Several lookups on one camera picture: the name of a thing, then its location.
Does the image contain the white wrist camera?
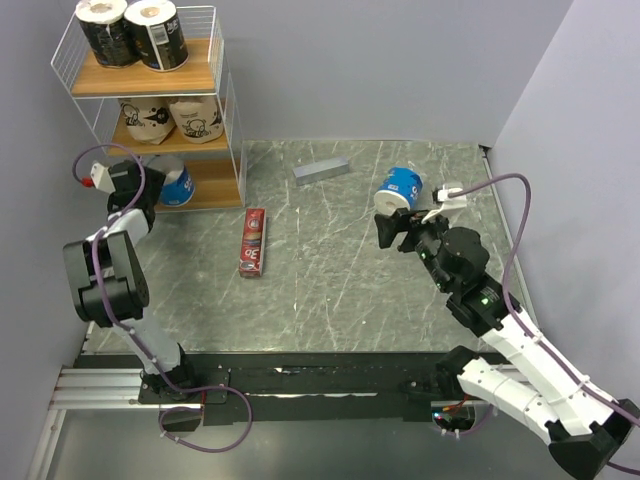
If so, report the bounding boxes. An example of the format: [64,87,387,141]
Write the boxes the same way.
[422,182,468,224]
[80,161,115,194]

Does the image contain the red toothpaste box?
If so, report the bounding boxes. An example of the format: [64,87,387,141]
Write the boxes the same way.
[238,208,266,278]

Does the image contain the blue paper towel roll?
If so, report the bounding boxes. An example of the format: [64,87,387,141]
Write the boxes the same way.
[374,167,423,215]
[148,155,195,207]

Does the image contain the white wire wooden shelf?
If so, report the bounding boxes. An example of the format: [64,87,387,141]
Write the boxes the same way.
[51,5,247,210]

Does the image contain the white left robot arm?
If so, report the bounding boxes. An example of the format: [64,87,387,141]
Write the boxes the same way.
[62,160,198,402]

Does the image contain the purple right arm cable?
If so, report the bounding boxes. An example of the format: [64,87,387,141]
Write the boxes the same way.
[447,173,640,476]

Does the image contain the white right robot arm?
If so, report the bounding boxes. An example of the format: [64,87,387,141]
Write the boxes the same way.
[374,208,639,479]

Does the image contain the brown paper towel roll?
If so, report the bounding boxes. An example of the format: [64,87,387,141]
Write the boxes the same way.
[167,96,224,144]
[118,97,175,145]

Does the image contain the grey rectangular box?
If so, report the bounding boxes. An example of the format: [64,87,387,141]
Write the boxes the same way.
[293,157,350,186]

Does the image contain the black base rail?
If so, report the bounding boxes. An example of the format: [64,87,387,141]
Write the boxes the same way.
[137,351,501,426]

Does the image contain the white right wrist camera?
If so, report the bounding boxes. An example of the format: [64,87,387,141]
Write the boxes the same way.
[422,182,468,224]

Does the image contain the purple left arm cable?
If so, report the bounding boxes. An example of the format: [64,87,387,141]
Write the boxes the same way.
[72,143,201,396]

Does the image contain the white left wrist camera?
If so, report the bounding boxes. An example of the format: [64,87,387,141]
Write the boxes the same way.
[80,161,115,194]

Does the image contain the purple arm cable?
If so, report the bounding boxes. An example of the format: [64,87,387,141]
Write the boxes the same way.
[447,173,640,476]
[72,143,201,396]

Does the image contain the black paper towel roll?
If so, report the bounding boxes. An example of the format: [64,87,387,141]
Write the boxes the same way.
[124,1,189,72]
[75,0,139,68]

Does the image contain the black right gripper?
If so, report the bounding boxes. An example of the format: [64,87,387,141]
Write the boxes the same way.
[373,205,452,292]

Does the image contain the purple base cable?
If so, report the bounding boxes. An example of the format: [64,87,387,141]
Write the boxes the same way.
[158,387,255,456]

